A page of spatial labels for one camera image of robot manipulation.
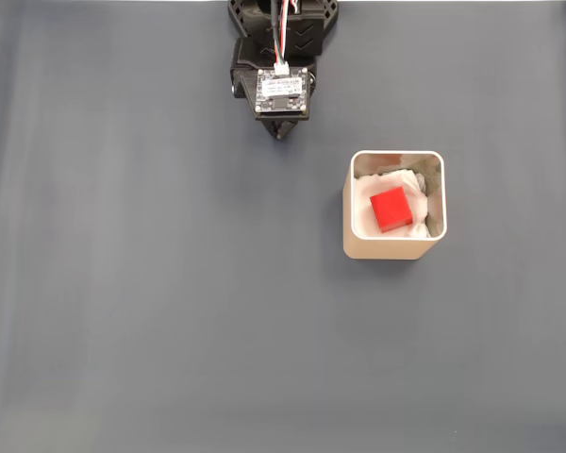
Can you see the red cube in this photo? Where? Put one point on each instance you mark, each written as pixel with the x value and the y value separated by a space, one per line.
pixel 391 210

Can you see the white tissue paper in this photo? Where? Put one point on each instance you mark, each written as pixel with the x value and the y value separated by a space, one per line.
pixel 417 207

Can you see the dark blue table mat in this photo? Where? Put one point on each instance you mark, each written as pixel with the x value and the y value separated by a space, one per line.
pixel 170 283

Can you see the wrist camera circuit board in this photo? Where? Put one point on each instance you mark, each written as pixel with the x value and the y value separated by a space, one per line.
pixel 282 92

